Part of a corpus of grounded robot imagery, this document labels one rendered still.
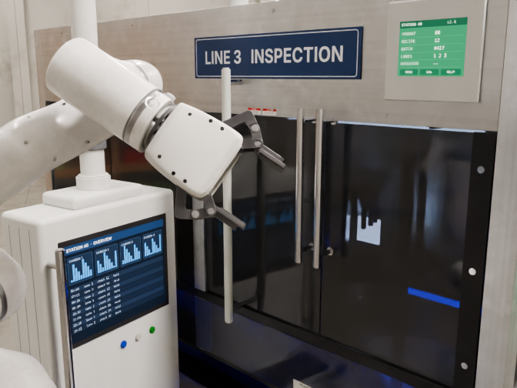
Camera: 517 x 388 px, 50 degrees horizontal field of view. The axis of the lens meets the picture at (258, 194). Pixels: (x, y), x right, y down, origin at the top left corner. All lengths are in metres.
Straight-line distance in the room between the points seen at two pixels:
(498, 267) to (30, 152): 0.92
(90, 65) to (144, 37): 1.23
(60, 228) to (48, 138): 0.73
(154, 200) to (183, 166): 1.06
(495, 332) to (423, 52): 0.61
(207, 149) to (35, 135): 0.25
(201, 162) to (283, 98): 0.82
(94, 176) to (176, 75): 0.43
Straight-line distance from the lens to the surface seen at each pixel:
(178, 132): 0.72
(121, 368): 1.84
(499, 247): 1.25
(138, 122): 0.72
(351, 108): 1.37
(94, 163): 1.68
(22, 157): 0.83
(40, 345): 1.66
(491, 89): 1.22
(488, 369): 1.35
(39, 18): 11.86
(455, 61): 1.23
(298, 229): 1.45
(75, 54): 0.77
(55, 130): 0.86
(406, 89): 1.28
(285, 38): 1.50
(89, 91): 0.75
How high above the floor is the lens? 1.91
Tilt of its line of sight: 12 degrees down
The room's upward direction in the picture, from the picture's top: straight up
